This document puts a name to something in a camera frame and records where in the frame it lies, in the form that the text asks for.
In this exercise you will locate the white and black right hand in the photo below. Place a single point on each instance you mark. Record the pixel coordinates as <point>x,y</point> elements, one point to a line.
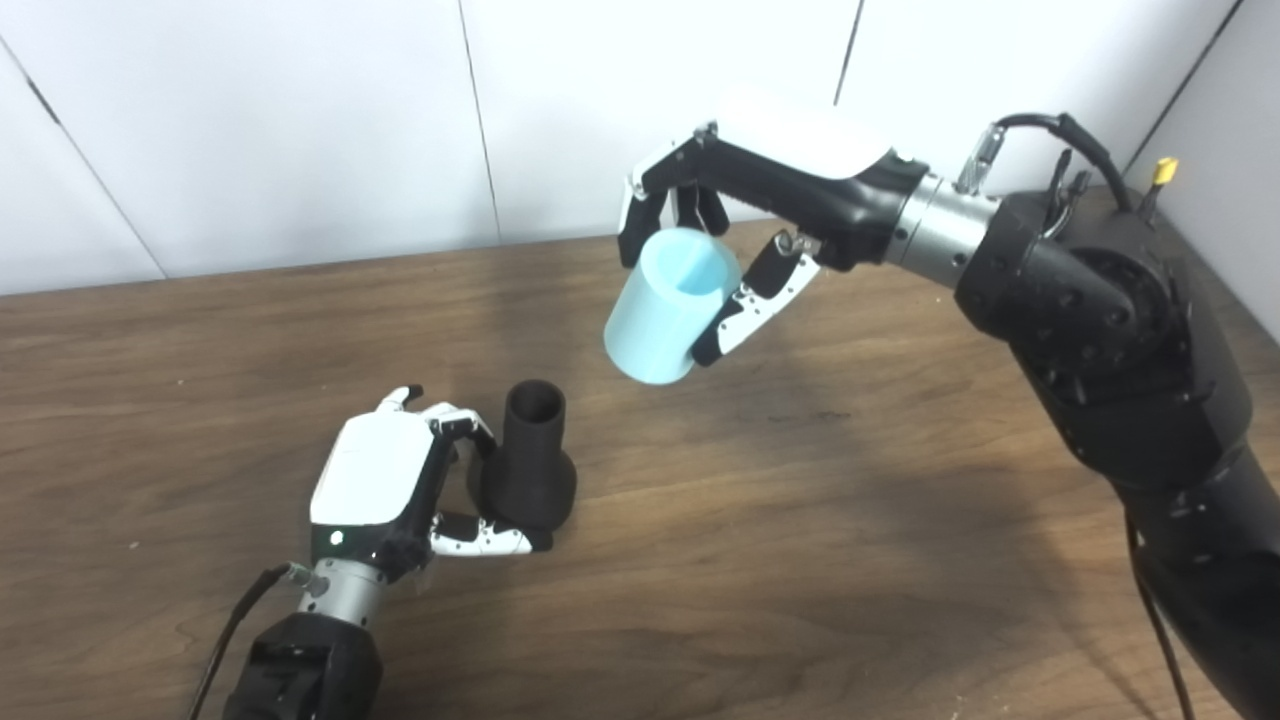
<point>810,160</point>

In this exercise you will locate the white and black left hand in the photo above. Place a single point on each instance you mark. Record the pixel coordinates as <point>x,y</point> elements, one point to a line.
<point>370,480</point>

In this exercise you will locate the black flared nozzle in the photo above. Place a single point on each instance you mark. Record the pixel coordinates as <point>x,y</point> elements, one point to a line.
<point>530,470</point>

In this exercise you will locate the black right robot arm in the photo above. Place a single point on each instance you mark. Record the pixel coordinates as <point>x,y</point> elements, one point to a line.
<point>1100,330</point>

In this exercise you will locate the small yellow connector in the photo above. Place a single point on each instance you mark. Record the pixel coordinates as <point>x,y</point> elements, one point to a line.
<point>1165,170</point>

